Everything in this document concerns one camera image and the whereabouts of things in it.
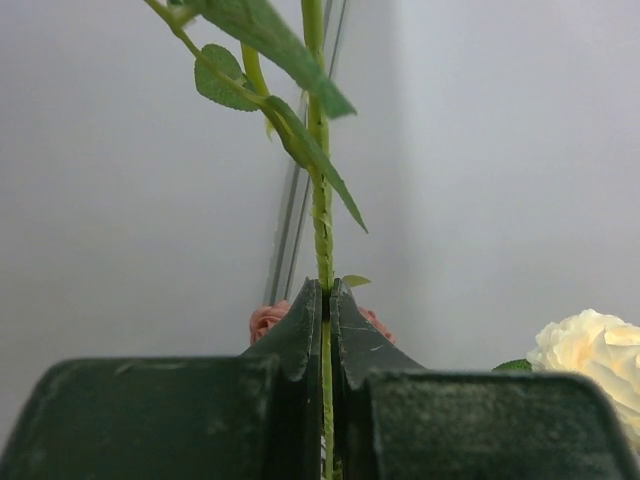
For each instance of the cream rose stem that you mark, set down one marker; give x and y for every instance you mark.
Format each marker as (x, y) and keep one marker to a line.
(256, 25)
(602, 347)

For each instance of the mauve rose stem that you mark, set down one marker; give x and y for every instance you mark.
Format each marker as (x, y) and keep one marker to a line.
(266, 317)

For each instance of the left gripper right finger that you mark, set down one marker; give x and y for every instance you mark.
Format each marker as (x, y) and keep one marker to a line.
(395, 419)

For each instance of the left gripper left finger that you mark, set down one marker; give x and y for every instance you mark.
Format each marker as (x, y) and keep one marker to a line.
(253, 416)

